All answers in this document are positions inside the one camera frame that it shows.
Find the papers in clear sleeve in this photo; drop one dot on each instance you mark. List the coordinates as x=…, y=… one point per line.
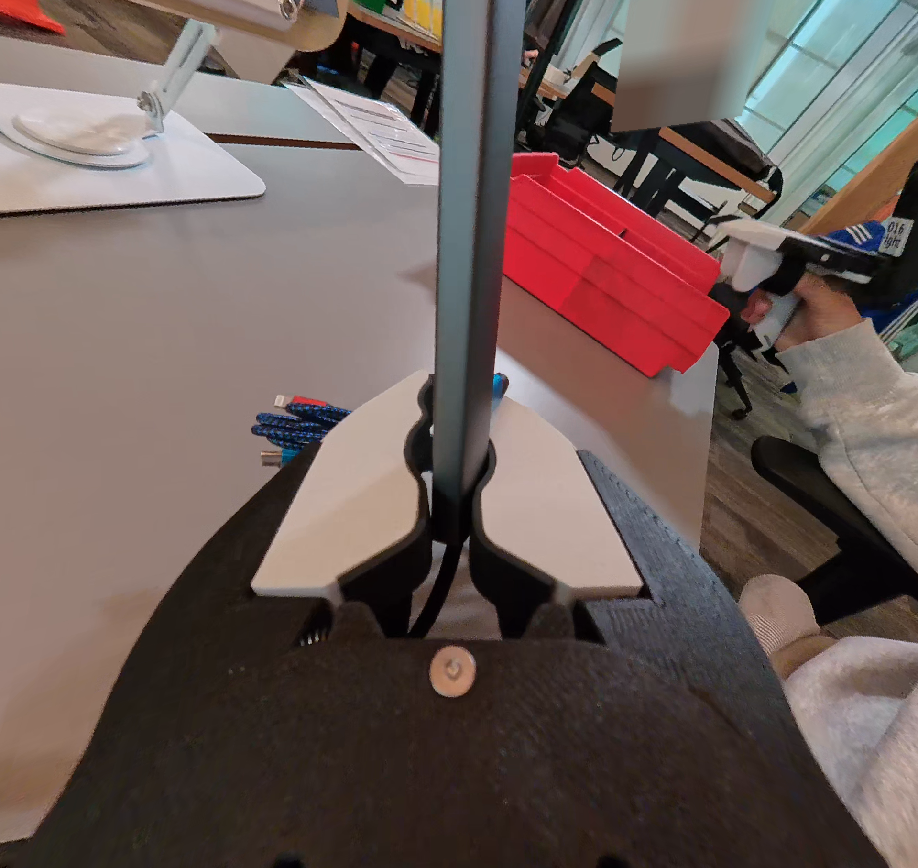
x=380, y=129

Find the curved wooden panel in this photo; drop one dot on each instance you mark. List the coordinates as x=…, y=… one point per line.
x=315, y=14

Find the yellow plastic bin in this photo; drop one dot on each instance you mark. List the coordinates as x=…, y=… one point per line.
x=423, y=11

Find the dark grey usb hub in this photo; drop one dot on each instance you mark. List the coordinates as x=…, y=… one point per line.
x=473, y=237

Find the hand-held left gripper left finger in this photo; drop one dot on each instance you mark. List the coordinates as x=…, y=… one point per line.
x=344, y=509

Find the black mesh office chair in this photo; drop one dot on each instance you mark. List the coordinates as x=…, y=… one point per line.
x=832, y=509

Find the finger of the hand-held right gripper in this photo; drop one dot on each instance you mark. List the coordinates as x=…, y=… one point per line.
x=749, y=258

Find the person's right forearm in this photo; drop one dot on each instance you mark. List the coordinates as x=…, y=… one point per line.
x=860, y=394

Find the person's right hand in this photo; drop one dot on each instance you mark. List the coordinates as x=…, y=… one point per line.
x=825, y=305

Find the wooden table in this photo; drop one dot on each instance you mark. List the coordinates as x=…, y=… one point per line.
x=394, y=25
x=703, y=161

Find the red plastic bin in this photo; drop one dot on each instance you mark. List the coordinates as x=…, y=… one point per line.
x=609, y=280

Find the red plastic object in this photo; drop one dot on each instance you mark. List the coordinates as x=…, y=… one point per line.
x=25, y=3

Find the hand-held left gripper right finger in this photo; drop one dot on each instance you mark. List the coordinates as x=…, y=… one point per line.
x=559, y=516

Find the grey desk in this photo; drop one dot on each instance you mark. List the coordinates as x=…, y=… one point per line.
x=179, y=323

